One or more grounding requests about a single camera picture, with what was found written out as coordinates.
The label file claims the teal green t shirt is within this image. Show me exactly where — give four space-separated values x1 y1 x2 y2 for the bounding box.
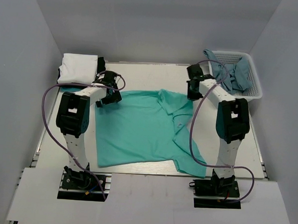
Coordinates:
95 89 207 177

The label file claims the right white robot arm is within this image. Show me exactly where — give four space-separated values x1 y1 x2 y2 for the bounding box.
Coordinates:
187 64 250 195

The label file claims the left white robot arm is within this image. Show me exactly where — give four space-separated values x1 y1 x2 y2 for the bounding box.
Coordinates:
55 71 123 188

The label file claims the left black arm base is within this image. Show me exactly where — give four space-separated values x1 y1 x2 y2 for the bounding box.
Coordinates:
57 171 105 202

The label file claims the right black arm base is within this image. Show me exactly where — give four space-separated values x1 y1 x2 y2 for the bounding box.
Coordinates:
189 179 241 209

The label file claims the folded black t shirt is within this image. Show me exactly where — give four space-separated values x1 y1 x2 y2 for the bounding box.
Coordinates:
55 54 107 90

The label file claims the grey blue crumpled t shirt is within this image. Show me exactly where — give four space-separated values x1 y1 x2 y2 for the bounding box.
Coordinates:
203 49 252 94

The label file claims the folded teal t shirt bottom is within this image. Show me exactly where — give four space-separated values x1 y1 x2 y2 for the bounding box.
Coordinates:
60 87 82 93

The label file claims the white plastic basket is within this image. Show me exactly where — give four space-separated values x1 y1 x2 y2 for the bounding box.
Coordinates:
213 50 263 102

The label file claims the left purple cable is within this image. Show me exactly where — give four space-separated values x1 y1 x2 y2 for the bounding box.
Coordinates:
37 70 128 201

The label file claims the purple cable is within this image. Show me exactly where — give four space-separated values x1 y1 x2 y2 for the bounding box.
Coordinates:
37 70 128 201
186 59 261 205

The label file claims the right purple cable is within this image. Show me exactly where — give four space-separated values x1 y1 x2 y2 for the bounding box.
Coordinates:
186 59 261 205

